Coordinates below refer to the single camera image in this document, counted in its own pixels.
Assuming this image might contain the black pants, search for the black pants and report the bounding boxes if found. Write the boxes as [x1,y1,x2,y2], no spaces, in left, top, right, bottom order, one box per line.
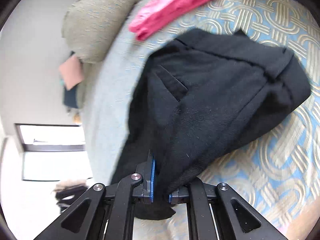
[112,28,311,220]

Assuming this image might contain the clothes rack with jackets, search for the clothes rack with jackets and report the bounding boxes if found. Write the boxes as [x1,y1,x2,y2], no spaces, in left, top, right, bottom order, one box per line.
[53,179,89,213]

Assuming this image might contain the glass sliding door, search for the glass sliding door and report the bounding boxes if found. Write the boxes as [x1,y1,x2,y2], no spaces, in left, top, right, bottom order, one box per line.
[15,123,93,182]

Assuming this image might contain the bed with patterned sheet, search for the bed with patterned sheet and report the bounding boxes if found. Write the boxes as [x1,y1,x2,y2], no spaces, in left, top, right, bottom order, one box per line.
[81,0,319,239]

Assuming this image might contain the dark blue headboard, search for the dark blue headboard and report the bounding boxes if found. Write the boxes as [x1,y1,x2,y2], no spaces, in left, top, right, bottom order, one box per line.
[63,51,80,109]

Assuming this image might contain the pink square cushion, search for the pink square cushion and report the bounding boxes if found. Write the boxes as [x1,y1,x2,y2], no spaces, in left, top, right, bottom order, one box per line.
[59,54,84,90]

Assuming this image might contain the rolled patterned duvet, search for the rolled patterned duvet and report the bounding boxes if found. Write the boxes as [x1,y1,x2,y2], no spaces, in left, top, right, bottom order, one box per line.
[61,0,138,63]

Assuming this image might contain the folded pink garment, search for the folded pink garment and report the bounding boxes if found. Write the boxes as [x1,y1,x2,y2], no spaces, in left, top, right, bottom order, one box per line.
[129,0,211,41]

